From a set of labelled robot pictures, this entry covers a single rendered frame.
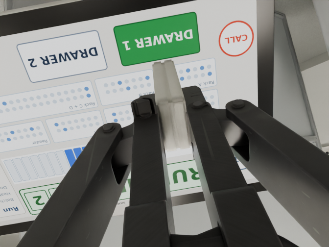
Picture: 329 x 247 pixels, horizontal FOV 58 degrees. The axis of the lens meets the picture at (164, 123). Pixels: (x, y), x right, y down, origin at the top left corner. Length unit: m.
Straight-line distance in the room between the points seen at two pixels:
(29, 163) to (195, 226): 1.07
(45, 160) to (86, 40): 0.18
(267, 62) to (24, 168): 0.35
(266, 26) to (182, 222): 1.11
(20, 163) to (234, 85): 0.30
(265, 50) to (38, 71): 0.27
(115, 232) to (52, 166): 0.79
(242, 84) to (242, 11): 0.09
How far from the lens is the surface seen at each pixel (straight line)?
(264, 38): 0.38
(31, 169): 0.45
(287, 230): 1.96
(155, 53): 0.35
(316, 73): 3.99
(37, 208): 0.50
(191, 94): 0.17
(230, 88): 0.38
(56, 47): 0.36
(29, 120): 0.41
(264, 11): 0.37
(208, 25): 0.35
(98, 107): 0.38
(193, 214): 1.42
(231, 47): 0.37
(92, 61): 0.36
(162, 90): 0.16
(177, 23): 0.35
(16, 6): 0.52
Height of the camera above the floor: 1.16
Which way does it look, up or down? 11 degrees down
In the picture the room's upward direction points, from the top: 170 degrees clockwise
